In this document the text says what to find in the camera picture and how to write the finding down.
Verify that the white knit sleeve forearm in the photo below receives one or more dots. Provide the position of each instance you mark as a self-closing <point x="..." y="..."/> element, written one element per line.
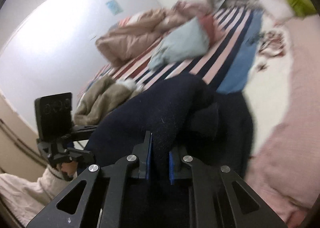
<point x="25" y="199"/>

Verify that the small white pillow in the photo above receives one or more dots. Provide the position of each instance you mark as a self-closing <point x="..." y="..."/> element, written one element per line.
<point x="280" y="10"/>

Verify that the person's left hand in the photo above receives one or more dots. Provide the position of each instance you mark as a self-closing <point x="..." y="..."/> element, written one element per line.
<point x="69" y="170"/>

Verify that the blue wall poster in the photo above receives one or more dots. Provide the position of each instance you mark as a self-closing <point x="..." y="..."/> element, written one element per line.
<point x="114" y="7"/>

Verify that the beige pink duvet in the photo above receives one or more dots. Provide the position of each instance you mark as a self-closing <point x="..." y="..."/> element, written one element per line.
<point x="134" y="35"/>

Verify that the black phone on gripper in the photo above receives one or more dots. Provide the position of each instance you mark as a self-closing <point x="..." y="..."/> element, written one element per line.
<point x="53" y="116"/>

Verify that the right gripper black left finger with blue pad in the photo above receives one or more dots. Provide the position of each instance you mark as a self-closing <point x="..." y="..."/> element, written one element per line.
<point x="95" y="197"/>

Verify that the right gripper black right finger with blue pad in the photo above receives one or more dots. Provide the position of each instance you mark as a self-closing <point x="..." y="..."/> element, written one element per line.
<point x="207" y="196"/>

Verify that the beige striped pillow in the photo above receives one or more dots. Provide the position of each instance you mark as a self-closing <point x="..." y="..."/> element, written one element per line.
<point x="285" y="170"/>

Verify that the light blue folded garment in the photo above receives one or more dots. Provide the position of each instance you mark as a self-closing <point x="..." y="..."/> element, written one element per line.
<point x="186" y="42"/>

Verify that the striped bed sheet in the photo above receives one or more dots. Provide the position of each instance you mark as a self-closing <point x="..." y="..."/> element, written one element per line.
<point x="254" y="56"/>

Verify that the dark navy knit sweater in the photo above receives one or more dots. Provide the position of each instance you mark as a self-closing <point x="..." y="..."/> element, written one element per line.
<point x="182" y="111"/>

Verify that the red garment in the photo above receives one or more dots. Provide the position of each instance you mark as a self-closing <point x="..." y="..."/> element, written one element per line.
<point x="211" y="28"/>

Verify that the olive fuzzy garment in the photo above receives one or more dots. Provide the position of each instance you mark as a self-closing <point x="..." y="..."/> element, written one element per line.
<point x="104" y="96"/>

